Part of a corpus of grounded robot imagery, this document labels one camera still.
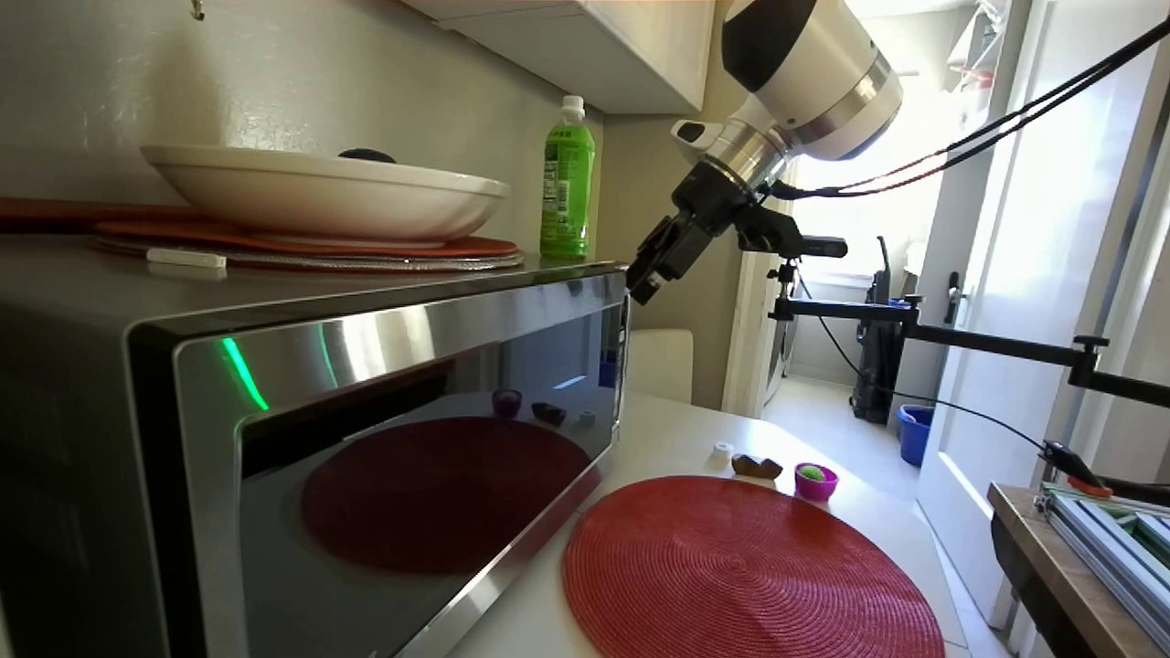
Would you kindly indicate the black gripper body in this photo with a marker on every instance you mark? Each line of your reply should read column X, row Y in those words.
column 706, row 203

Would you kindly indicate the microwave door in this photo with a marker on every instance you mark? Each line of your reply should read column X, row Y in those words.
column 371, row 484

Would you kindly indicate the stainless steel microwave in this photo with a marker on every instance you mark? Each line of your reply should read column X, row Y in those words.
column 98, row 539

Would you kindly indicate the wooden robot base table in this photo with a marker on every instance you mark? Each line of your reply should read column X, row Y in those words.
column 1059, row 583

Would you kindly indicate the green plastic bottle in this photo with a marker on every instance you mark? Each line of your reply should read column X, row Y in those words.
column 569, row 184

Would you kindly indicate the small brown block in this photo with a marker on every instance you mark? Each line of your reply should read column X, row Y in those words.
column 756, row 468

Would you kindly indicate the purple cup with green ball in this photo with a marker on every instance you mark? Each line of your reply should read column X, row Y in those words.
column 814, row 482

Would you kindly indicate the blue bucket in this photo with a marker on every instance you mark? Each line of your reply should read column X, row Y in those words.
column 915, row 434

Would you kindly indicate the round red placemat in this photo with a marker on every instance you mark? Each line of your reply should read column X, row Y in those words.
column 717, row 569

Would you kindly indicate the white bowl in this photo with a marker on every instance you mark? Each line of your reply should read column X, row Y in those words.
column 326, row 197

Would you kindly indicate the white wall cabinet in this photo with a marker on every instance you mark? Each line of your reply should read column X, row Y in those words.
column 623, row 58

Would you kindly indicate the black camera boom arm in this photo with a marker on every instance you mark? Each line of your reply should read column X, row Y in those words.
column 898, row 320

